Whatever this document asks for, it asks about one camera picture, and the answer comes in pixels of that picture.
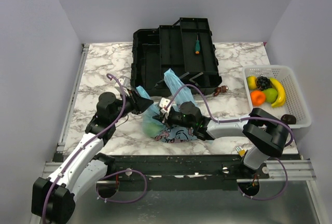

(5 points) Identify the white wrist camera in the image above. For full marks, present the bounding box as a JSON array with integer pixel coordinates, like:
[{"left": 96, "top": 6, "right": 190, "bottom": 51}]
[
  {"left": 119, "top": 76, "right": 131, "bottom": 95},
  {"left": 158, "top": 97, "right": 170, "bottom": 114}
]

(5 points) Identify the orange fruit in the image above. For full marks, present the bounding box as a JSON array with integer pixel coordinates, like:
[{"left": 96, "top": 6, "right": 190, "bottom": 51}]
[{"left": 250, "top": 90, "right": 266, "bottom": 106}]

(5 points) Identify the light blue printed plastic bag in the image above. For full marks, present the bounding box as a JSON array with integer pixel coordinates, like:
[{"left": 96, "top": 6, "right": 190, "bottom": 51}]
[{"left": 135, "top": 68, "right": 208, "bottom": 144}]

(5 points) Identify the dark purple grape bunch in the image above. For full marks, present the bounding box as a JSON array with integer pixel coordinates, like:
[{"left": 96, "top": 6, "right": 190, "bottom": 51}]
[{"left": 256, "top": 76, "right": 272, "bottom": 91}]

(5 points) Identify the black open toolbox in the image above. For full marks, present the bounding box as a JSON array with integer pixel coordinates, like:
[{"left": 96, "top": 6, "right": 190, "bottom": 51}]
[{"left": 130, "top": 18, "right": 222, "bottom": 97}]

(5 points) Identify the green apple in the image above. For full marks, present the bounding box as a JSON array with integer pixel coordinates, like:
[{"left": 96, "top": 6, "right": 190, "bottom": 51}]
[{"left": 143, "top": 123, "right": 163, "bottom": 138}]

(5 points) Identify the yellow connector plug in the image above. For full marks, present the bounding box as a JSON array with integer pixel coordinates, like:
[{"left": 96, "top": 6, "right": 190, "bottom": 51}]
[{"left": 236, "top": 146, "right": 246, "bottom": 157}]

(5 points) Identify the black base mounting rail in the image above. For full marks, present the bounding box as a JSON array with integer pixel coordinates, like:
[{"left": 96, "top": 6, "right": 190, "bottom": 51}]
[{"left": 93, "top": 153, "right": 269, "bottom": 195}]

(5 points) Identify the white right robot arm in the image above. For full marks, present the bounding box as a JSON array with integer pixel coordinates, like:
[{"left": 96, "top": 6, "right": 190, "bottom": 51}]
[{"left": 153, "top": 102, "right": 294, "bottom": 178}]

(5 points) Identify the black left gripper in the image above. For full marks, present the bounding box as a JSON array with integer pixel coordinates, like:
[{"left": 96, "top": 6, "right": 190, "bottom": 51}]
[{"left": 111, "top": 89, "right": 154, "bottom": 123}]

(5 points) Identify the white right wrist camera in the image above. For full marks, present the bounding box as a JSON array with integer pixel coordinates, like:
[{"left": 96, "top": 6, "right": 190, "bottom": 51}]
[{"left": 158, "top": 97, "right": 170, "bottom": 114}]

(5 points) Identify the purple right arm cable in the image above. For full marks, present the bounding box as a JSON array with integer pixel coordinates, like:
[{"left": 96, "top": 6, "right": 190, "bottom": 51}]
[{"left": 167, "top": 83, "right": 294, "bottom": 148}]

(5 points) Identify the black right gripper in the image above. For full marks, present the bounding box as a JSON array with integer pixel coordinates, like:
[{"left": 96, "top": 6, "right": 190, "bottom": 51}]
[{"left": 153, "top": 109, "right": 195, "bottom": 130}]

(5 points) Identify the white plastic fruit basket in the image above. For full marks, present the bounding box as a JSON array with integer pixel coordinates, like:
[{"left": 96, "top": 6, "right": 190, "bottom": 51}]
[{"left": 242, "top": 65, "right": 311, "bottom": 129}]

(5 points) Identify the dark plum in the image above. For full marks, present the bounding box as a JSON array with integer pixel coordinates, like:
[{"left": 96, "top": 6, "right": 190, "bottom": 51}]
[{"left": 281, "top": 114, "right": 297, "bottom": 125}]

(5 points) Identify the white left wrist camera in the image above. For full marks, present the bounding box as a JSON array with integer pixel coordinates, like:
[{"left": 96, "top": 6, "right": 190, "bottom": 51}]
[{"left": 119, "top": 76, "right": 131, "bottom": 95}]

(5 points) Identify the yellow lemon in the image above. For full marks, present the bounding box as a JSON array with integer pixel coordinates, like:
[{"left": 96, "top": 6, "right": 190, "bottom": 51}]
[{"left": 246, "top": 76, "right": 257, "bottom": 90}]

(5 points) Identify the yellow banana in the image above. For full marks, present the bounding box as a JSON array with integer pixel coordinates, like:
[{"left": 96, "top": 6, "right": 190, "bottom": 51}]
[{"left": 270, "top": 77, "right": 286, "bottom": 108}]

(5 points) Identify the green pear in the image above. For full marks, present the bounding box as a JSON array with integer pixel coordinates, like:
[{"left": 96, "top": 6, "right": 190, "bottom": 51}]
[{"left": 263, "top": 88, "right": 278, "bottom": 104}]

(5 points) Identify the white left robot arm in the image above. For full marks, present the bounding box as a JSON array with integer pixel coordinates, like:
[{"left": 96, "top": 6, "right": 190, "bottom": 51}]
[{"left": 31, "top": 91, "right": 154, "bottom": 223}]

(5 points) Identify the green orange screwdriver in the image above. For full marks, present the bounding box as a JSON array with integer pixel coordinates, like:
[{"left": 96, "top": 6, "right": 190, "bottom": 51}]
[{"left": 195, "top": 34, "right": 201, "bottom": 54}]

